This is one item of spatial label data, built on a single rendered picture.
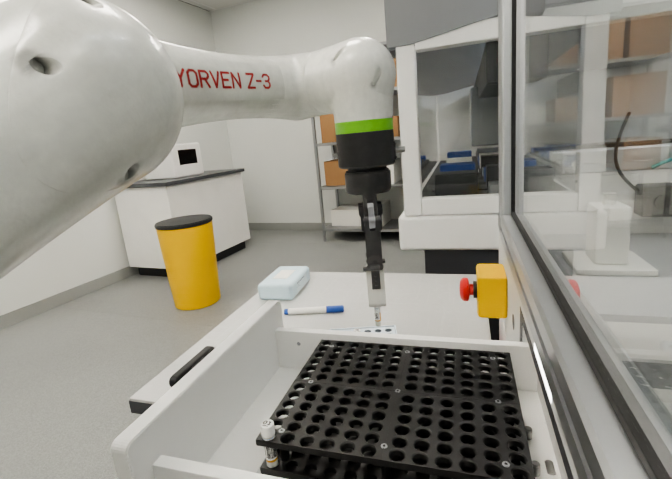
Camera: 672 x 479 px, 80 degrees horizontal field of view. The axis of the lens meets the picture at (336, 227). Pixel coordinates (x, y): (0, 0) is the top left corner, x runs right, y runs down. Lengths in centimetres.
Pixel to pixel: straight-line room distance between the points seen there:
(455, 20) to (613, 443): 104
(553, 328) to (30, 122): 37
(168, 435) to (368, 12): 465
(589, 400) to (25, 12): 38
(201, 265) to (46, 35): 285
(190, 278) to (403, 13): 241
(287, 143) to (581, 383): 496
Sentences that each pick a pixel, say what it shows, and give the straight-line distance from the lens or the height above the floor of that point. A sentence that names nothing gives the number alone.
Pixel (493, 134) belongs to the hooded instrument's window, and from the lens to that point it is 117.
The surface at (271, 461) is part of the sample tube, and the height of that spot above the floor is 88.
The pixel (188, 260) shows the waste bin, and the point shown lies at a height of 39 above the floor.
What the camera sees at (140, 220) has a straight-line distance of 411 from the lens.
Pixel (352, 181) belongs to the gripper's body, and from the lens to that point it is 64.
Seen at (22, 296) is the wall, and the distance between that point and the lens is 393.
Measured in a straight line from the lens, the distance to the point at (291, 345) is 59.
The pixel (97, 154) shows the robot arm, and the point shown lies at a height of 115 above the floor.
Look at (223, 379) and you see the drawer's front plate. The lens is 49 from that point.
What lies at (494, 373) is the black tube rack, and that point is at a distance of 47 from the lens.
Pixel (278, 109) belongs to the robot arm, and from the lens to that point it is 65.
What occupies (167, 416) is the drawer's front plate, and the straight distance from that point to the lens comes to 43.
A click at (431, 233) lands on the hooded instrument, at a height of 85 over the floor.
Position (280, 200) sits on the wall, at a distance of 531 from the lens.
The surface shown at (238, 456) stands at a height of 84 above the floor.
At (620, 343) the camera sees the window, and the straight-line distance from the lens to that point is 27.
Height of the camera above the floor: 115
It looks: 13 degrees down
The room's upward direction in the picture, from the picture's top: 5 degrees counter-clockwise
